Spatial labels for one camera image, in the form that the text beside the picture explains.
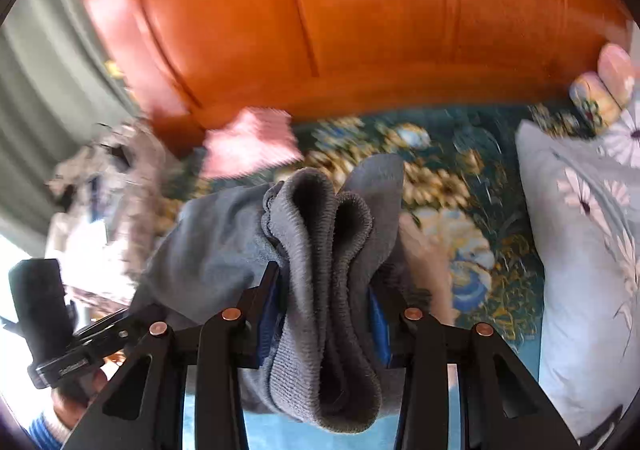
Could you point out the grey-green curtain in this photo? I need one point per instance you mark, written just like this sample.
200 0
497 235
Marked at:
55 80

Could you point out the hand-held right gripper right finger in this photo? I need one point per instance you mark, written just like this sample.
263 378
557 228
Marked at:
381 330

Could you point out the pink cloth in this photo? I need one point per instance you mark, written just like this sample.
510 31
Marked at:
250 145

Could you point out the person's left forearm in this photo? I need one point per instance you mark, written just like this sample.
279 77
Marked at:
47 427

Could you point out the pile of light patterned cloth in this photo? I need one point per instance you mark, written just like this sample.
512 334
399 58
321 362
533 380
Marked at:
110 190

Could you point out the grey pants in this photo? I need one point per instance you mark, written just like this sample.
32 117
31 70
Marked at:
320 280

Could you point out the orange wooden headboard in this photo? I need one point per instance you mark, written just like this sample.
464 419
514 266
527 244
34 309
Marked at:
375 20

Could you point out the person's left hand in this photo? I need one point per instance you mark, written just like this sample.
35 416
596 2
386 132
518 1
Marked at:
75 395

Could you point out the green floral printed blanket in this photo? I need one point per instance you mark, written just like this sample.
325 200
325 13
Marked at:
450 170

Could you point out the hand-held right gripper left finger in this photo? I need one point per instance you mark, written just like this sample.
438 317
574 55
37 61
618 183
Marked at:
266 325

